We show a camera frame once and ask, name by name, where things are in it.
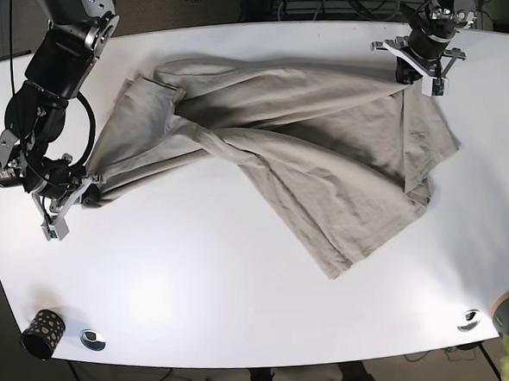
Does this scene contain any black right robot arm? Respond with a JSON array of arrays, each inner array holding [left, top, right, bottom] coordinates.
[[0, 0, 120, 240]]

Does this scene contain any left silver table grommet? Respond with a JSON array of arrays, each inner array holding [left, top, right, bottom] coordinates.
[[79, 329, 106, 352]]

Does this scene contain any silver table grommet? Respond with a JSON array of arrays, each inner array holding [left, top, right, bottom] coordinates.
[[79, 329, 106, 352], [456, 309, 482, 333]]

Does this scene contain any right silver table grommet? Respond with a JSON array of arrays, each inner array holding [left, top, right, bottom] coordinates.
[[456, 309, 482, 333]]

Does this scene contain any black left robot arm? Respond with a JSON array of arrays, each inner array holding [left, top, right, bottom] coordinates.
[[371, 0, 477, 97]]

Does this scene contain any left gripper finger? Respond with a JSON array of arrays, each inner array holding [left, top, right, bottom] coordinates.
[[396, 59, 418, 85]]

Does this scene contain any cream white T-shirt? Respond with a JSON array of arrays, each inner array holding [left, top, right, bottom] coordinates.
[[86, 58, 458, 279]]

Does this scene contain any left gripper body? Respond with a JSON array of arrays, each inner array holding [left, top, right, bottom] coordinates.
[[370, 36, 467, 97]]

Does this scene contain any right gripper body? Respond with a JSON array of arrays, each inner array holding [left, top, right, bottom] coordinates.
[[30, 175, 104, 241]]

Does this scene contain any black dotted cup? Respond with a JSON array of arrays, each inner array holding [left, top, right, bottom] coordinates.
[[20, 309, 66, 360]]

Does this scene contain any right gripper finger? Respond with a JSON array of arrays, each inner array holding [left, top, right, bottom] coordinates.
[[79, 184, 102, 209]]

